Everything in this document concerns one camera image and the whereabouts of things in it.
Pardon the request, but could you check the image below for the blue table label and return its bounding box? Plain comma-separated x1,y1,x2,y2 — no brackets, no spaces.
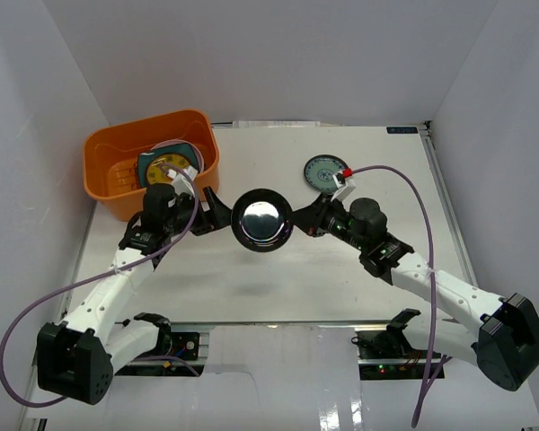
386,126,419,135

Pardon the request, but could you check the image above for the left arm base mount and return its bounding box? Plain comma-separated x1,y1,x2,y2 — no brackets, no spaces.
115,332,205,377

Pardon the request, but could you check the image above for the yellow patterned round plate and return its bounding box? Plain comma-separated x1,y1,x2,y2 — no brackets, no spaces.
144,153,191,185

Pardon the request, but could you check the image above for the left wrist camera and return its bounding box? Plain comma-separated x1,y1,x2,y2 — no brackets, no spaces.
161,163,199,196

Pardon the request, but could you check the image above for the orange plastic bin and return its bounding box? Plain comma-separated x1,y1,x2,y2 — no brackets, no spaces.
83,110,220,222

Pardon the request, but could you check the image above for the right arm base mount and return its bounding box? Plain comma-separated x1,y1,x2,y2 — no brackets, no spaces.
351,308,427,382

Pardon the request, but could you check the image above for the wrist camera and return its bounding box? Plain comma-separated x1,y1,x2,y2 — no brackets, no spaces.
331,168,356,202
161,163,199,196

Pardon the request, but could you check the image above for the black round plate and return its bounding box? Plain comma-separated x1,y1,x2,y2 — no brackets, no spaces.
230,189,293,253

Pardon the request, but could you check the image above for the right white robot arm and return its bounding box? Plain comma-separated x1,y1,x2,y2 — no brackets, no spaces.
290,195,539,391

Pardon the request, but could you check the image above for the blue patterned small plate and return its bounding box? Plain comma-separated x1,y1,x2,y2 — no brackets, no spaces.
303,154,349,195

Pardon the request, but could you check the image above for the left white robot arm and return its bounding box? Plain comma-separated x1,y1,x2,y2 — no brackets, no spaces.
37,184,231,405

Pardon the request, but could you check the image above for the teal square plate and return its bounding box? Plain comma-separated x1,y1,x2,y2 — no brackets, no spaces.
137,145,199,188

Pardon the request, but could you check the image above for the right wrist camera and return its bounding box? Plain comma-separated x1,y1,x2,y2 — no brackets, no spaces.
331,168,356,202

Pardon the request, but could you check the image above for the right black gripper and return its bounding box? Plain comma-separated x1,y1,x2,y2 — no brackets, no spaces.
286,193,367,252

